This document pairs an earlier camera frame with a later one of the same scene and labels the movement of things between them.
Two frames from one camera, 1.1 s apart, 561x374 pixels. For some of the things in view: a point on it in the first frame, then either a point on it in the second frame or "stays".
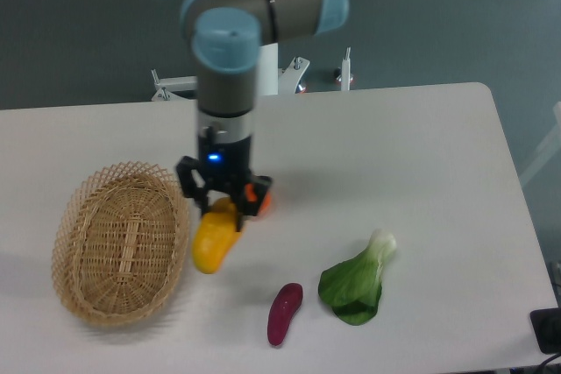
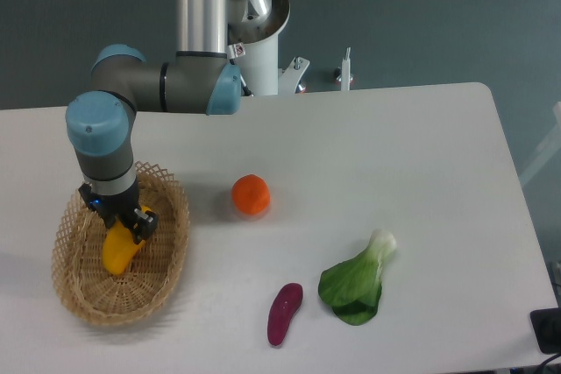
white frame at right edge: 550,148 stays
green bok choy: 353,287 stays
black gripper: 223,165 to 112,208
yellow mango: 215,234 to 119,248
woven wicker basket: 120,243 stays
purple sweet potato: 285,305 stays
